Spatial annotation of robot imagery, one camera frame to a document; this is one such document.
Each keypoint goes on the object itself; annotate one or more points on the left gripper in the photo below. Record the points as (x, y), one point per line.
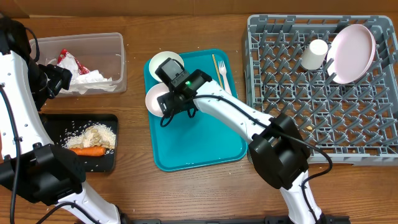
(60, 77)

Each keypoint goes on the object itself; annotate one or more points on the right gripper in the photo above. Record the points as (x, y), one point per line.
(176, 103)

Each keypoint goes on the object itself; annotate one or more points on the pink bowl with crumbs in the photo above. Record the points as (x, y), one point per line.
(152, 104)

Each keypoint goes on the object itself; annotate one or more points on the red snack wrapper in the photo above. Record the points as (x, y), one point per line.
(82, 69)

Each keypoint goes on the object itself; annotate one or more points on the white napkin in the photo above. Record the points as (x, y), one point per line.
(89, 81)
(69, 63)

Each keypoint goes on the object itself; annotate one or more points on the white bowl with nuts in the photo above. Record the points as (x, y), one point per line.
(160, 57)

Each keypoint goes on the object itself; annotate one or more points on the white plastic fork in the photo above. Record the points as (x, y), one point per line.
(223, 72)

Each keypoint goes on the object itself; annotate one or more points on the orange carrot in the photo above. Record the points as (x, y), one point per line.
(95, 151)

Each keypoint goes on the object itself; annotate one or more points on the white paper cup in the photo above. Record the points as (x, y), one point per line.
(314, 55)

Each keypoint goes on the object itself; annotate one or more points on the white round plate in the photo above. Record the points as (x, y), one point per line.
(352, 52)

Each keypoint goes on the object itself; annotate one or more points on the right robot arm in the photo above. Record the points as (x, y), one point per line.
(277, 150)

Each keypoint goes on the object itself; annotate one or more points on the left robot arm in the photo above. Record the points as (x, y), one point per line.
(33, 167)

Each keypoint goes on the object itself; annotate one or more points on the grey dishwasher rack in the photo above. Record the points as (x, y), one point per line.
(355, 123)

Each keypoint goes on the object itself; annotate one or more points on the teal serving tray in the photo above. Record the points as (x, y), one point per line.
(199, 141)

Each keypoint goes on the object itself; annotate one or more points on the clear plastic bin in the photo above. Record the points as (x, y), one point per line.
(103, 52)

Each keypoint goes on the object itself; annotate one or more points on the wooden chopstick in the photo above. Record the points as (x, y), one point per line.
(217, 71)

